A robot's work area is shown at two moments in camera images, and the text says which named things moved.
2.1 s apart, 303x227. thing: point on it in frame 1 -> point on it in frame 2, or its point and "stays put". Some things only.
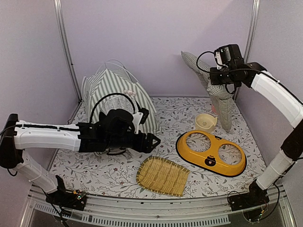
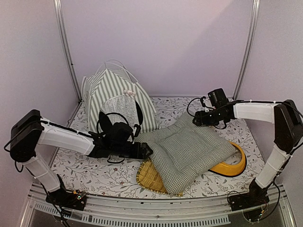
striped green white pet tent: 112,87 stays put
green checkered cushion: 221,96 -> 182,151
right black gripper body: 226,77 -> 212,119
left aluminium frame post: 65,45 stays put
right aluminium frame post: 255,8 stays put
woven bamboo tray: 157,175 stays put
